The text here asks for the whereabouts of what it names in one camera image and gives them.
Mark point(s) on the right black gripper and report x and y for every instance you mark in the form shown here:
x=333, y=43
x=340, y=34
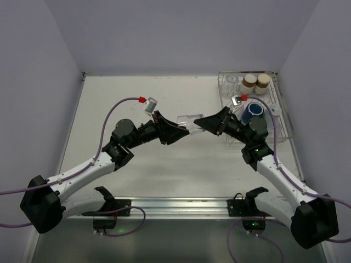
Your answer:
x=224, y=121

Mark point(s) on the clear faceted glass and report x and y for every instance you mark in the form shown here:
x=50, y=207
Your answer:
x=187, y=121

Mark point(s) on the aluminium mounting rail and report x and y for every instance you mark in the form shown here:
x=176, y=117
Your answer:
x=171, y=208

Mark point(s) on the brown banded cup left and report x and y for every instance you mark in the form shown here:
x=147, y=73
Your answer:
x=247, y=84

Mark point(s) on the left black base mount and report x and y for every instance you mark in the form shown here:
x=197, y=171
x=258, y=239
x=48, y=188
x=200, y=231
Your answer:
x=110, y=204

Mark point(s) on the wire dish rack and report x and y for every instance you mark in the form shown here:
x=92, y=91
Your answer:
x=268, y=106

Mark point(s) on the dark blue mug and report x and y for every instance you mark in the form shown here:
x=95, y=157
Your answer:
x=253, y=109

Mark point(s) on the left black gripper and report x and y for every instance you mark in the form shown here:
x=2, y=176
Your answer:
x=160, y=127

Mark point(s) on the brown banded cup right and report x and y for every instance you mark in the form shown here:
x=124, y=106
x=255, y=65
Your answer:
x=262, y=83

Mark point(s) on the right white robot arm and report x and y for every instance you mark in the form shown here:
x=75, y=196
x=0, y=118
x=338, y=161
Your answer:
x=312, y=218

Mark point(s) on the brown banded cup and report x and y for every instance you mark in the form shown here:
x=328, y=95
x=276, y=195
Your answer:
x=247, y=84
x=262, y=83

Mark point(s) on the clear glass rack back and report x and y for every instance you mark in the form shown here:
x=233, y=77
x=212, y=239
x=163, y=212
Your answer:
x=229, y=85

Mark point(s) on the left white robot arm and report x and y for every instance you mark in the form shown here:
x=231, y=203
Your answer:
x=46, y=201

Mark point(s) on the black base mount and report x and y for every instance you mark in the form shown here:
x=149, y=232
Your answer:
x=243, y=206
x=110, y=204

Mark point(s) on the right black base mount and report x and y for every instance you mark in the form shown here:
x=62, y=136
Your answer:
x=243, y=206

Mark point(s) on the clear glass with sticker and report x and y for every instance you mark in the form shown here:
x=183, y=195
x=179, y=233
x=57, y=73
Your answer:
x=276, y=112

